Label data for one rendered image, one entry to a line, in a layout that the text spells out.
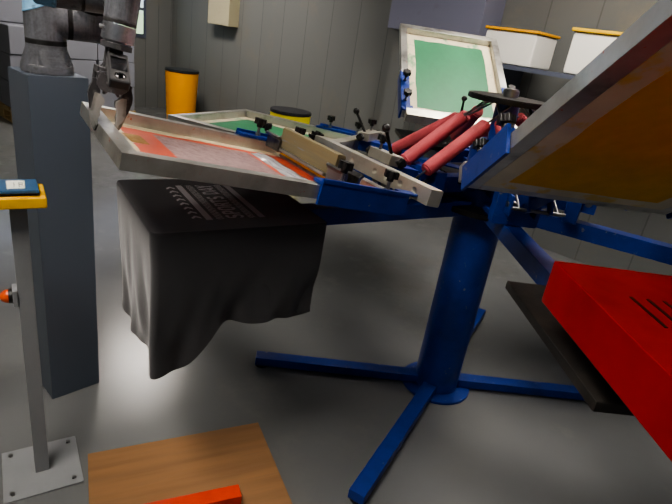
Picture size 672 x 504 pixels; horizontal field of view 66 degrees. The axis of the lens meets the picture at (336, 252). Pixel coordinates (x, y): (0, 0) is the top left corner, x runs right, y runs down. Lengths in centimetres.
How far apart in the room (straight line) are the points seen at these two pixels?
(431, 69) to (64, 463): 251
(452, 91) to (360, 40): 304
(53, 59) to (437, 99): 182
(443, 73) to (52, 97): 200
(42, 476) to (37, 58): 132
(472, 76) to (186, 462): 240
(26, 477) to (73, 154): 105
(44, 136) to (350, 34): 451
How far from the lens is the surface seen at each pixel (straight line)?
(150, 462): 202
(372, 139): 232
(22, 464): 211
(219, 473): 197
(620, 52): 91
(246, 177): 125
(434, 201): 153
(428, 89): 295
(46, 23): 192
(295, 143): 170
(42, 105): 190
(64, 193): 199
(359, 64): 591
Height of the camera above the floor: 144
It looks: 22 degrees down
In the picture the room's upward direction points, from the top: 9 degrees clockwise
